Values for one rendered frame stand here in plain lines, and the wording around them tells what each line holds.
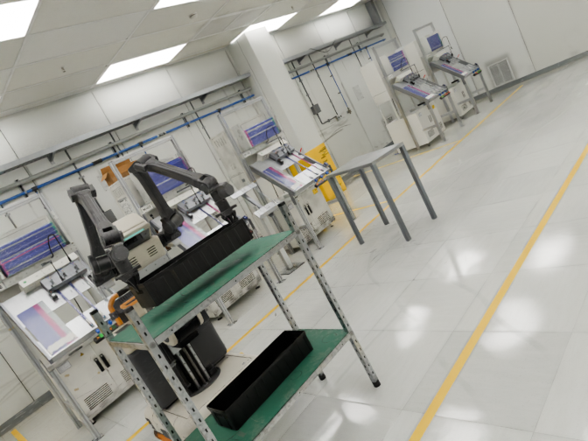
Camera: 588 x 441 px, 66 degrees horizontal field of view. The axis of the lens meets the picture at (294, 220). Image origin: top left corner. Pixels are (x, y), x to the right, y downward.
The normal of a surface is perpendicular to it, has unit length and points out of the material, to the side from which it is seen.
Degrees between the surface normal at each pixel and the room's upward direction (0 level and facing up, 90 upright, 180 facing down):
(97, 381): 90
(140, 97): 90
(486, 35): 90
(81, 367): 90
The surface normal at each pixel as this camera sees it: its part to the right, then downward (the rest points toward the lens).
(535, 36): -0.62, 0.47
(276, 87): 0.63, -0.18
